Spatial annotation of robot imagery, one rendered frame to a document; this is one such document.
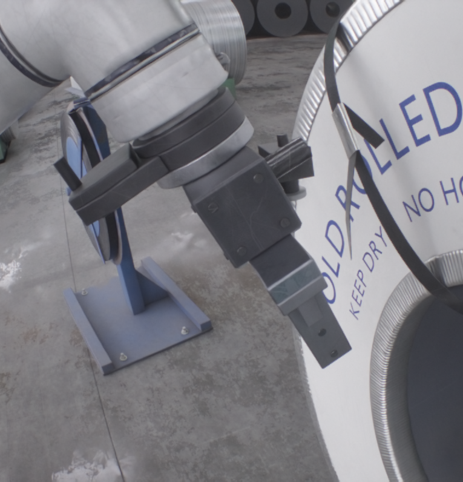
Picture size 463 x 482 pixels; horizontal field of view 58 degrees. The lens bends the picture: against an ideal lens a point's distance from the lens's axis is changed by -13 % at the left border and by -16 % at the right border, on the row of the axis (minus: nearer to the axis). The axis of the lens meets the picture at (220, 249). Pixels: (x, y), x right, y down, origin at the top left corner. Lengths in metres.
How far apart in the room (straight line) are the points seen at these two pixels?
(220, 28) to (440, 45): 4.76
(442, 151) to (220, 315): 1.63
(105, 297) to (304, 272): 2.00
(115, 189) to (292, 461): 1.27
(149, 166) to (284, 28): 12.33
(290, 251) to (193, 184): 0.07
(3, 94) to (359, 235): 0.50
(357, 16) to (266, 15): 11.80
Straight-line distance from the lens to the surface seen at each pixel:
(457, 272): 0.50
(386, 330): 0.66
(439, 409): 0.84
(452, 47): 0.45
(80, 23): 0.27
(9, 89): 0.31
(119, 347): 1.93
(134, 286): 2.00
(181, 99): 0.27
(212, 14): 5.23
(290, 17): 12.67
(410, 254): 0.52
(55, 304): 2.32
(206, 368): 1.78
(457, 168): 0.47
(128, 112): 0.28
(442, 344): 0.78
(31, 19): 0.28
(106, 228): 1.56
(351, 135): 0.51
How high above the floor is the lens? 1.26
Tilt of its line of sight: 31 degrees down
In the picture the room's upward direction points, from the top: 7 degrees counter-clockwise
